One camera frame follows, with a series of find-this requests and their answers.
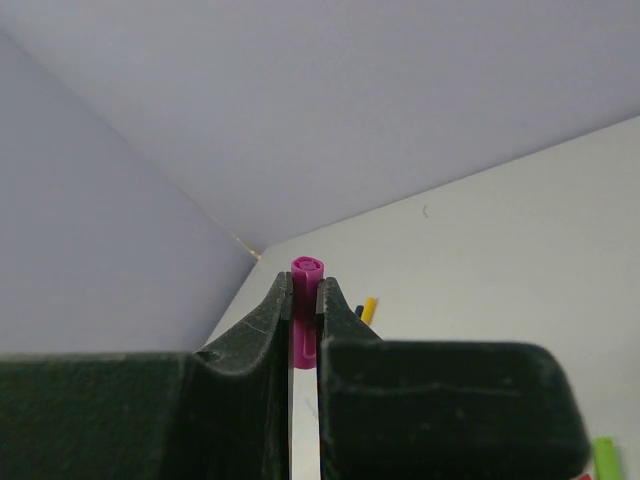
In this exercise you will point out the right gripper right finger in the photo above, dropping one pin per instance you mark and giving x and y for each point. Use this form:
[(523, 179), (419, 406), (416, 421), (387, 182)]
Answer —
[(393, 409)]

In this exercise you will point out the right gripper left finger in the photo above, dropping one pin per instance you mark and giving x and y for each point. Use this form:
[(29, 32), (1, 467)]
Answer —
[(221, 412)]

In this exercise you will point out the orange marker pen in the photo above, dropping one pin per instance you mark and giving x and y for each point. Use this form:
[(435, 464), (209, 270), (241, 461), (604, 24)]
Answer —
[(368, 310)]

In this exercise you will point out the purple pen cap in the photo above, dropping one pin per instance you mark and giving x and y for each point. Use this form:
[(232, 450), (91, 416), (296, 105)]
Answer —
[(307, 274)]

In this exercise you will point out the light green pen cap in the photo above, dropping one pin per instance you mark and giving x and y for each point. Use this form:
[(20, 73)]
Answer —
[(605, 459)]

